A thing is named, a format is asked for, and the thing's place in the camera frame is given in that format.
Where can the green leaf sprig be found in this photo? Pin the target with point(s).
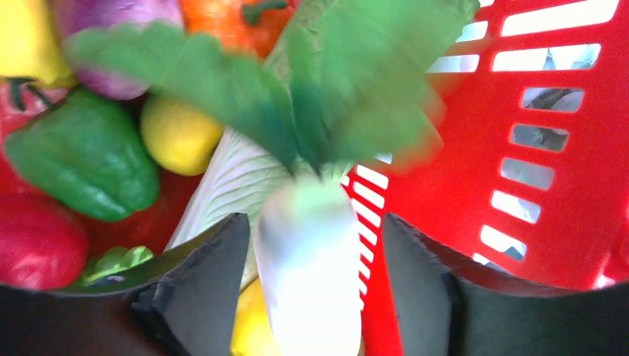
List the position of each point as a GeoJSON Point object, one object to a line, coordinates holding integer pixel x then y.
{"type": "Point", "coordinates": [345, 83]}

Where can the green grapes bunch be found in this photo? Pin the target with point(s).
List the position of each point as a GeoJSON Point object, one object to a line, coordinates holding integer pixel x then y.
{"type": "Point", "coordinates": [106, 269]}

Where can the green bell pepper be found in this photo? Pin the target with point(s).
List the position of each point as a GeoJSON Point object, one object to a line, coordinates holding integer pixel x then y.
{"type": "Point", "coordinates": [86, 153]}

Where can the yellow mango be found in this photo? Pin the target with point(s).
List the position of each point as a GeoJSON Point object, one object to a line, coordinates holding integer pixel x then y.
{"type": "Point", "coordinates": [248, 324]}

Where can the yellow bell pepper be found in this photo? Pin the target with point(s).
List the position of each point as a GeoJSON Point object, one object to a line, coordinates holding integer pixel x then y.
{"type": "Point", "coordinates": [30, 45]}

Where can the orange bell pepper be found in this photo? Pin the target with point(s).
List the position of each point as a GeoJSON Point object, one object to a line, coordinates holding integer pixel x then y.
{"type": "Point", "coordinates": [246, 26]}

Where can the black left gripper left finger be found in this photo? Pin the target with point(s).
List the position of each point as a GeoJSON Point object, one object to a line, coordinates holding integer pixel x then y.
{"type": "Point", "coordinates": [181, 302]}

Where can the yellow lemon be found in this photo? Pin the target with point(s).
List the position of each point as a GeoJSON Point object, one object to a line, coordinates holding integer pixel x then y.
{"type": "Point", "coordinates": [180, 138]}

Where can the white chinese cabbage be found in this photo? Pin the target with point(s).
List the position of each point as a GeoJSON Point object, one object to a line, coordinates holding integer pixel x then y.
{"type": "Point", "coordinates": [240, 177]}

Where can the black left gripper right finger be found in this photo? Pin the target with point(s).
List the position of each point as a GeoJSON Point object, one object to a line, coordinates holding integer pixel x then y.
{"type": "Point", "coordinates": [448, 304]}

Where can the red plastic shopping basket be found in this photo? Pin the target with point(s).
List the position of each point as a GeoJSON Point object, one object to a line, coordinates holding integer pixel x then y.
{"type": "Point", "coordinates": [532, 178]}

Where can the red tomato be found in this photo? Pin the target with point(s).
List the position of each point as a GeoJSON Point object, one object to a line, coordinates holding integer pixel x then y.
{"type": "Point", "coordinates": [43, 246]}

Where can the small white radish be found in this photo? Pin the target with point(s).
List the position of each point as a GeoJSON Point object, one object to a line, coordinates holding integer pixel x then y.
{"type": "Point", "coordinates": [306, 245]}

